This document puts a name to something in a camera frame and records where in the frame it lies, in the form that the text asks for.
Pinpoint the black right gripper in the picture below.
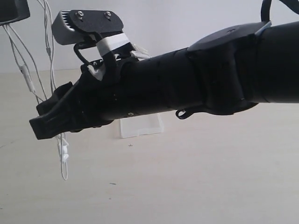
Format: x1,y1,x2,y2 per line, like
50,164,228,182
29,57,140,140

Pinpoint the white earphone cable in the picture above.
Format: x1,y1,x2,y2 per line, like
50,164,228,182
2,0,71,181

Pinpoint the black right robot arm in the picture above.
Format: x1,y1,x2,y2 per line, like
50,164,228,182
29,22,299,140

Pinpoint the clear plastic storage box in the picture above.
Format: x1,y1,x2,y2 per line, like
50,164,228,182
120,114,164,139

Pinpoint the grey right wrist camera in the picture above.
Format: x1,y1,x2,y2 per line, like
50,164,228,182
51,9,124,45

